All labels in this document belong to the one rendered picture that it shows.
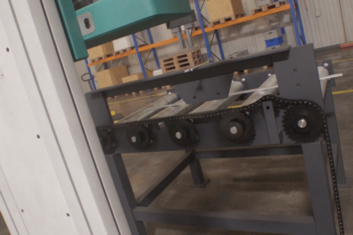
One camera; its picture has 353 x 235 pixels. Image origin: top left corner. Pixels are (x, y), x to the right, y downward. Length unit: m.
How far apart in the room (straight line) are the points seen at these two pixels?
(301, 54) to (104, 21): 0.94
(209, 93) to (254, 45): 9.29
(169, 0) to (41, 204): 0.48
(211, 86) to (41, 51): 1.06
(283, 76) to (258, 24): 9.33
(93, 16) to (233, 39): 10.41
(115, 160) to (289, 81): 1.17
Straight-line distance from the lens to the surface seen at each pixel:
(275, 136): 1.36
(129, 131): 1.74
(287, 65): 1.34
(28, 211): 0.75
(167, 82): 1.59
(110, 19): 0.55
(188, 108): 2.12
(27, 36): 0.54
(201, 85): 1.49
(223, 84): 1.45
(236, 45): 10.92
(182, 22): 1.34
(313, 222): 1.62
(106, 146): 1.92
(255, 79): 2.38
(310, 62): 1.33
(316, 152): 1.42
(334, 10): 10.33
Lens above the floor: 1.28
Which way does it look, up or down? 10 degrees down
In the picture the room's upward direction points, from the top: 16 degrees counter-clockwise
